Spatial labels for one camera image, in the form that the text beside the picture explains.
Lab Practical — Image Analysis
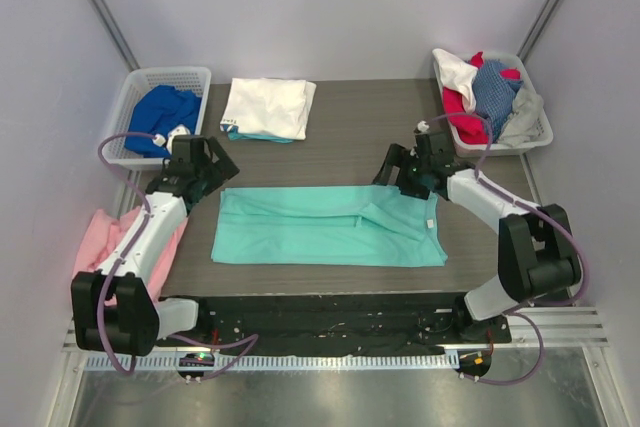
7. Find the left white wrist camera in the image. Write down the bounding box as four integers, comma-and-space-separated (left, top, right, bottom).
152, 124, 191, 153

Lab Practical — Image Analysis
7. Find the aluminium frame rail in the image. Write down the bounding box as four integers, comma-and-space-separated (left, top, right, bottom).
61, 306, 611, 354

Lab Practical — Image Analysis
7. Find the teal t shirt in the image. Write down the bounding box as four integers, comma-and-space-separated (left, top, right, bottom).
211, 185, 447, 268

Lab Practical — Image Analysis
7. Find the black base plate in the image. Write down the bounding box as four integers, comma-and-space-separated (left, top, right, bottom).
184, 292, 512, 357

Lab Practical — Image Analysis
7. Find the corner metal post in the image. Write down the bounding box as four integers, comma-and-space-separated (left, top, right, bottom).
516, 0, 596, 61
88, 0, 140, 71

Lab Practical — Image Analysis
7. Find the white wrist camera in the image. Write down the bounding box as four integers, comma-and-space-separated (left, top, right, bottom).
152, 124, 191, 153
414, 120, 430, 134

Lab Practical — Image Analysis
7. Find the white crumpled shirt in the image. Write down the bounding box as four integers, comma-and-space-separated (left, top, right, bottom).
432, 48, 478, 113

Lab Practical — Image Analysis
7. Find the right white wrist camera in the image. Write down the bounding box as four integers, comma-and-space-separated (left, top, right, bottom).
414, 120, 430, 134

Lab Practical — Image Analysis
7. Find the right corner metal post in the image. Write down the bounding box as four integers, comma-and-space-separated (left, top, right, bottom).
516, 0, 596, 61

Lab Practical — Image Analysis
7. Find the grey shirt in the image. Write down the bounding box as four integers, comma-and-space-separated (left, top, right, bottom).
498, 88, 544, 148

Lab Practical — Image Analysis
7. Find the left corner metal post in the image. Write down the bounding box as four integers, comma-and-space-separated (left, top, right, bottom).
88, 0, 140, 71

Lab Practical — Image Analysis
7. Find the pink t shirt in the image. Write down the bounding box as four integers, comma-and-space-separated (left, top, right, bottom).
72, 206, 188, 302

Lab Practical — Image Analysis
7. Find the blue checkered shirt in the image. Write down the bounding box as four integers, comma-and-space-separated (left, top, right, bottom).
472, 59, 523, 142

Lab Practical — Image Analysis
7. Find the red shirt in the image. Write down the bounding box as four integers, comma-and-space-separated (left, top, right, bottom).
441, 52, 493, 145

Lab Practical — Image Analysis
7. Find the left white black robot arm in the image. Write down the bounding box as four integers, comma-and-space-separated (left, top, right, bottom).
71, 135, 239, 357

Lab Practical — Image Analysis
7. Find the slotted cable duct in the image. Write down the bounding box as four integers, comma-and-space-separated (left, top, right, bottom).
85, 350, 460, 372

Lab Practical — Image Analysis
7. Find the white plastic basket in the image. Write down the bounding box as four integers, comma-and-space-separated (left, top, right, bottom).
104, 66, 212, 171
435, 51, 553, 157

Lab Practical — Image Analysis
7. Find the right white plastic basket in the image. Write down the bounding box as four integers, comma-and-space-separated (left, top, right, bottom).
435, 51, 553, 157

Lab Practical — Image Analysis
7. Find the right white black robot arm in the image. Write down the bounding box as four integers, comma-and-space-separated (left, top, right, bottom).
373, 133, 587, 342

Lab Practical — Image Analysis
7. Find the folded white t shirt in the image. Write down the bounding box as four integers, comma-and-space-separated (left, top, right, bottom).
220, 78, 317, 142

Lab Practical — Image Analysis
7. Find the left white plastic basket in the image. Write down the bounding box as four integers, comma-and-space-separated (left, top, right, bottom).
104, 66, 212, 171

